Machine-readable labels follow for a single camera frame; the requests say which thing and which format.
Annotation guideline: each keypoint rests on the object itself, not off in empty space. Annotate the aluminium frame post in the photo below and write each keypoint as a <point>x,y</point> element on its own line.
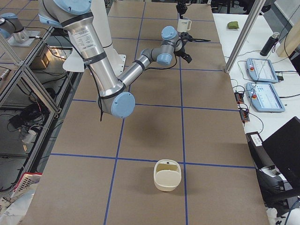
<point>251,19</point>

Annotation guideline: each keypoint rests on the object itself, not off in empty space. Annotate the black monitor stand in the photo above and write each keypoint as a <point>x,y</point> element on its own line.
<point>270,179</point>

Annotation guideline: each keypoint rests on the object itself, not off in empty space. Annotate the black computer monitor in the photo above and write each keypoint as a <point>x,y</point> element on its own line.
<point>283,147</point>

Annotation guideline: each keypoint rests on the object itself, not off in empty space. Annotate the white mug grey inside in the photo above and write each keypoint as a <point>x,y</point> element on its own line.
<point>184,25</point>

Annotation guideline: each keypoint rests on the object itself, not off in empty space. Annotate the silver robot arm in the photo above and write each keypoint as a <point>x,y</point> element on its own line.
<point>113,98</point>
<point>11,29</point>

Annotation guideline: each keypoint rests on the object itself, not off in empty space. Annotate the green bean bag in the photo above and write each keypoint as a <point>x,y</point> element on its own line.
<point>233,25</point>

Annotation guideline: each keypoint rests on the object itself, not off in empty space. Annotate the blue teach pendant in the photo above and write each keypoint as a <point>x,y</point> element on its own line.
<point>264,98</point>
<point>261,70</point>

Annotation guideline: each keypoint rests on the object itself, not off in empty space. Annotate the cream plastic basket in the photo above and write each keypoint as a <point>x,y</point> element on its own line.
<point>167,175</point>

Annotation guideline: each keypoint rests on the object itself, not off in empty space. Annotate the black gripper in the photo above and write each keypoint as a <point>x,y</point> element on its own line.
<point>181,9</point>
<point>186,38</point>

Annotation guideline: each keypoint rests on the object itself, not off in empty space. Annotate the black water bottle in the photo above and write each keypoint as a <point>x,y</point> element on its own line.
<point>271,42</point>

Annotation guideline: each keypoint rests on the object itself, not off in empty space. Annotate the aluminium frame rack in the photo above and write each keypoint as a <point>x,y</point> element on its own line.
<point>33,95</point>

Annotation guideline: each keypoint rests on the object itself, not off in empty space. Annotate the upper blue teach pendant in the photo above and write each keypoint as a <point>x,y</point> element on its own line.
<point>261,70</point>

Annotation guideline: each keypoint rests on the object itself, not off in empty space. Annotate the lower blue teach pendant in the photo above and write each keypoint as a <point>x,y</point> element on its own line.
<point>264,98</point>

